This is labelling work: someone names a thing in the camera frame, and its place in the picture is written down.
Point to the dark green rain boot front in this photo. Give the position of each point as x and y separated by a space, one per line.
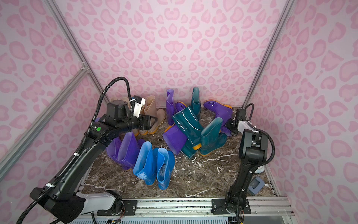
189 125

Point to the right aluminium corner post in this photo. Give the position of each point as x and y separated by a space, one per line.
283 19

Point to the small blue grey box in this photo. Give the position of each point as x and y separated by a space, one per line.
255 186

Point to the purple rain boot lying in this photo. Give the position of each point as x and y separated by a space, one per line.
172 107

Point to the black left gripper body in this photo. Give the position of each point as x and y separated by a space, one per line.
143 122

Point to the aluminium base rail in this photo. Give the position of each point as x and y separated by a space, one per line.
194 210

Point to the blue rain boot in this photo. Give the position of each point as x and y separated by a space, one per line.
165 166
146 164

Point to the white round alarm clock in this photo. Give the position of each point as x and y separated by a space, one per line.
259 170

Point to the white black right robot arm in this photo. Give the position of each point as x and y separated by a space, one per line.
252 153

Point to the aluminium corner frame post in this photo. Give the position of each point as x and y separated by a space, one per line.
19 147

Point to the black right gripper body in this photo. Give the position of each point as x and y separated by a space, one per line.
232 124

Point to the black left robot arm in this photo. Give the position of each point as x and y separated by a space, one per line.
59 197

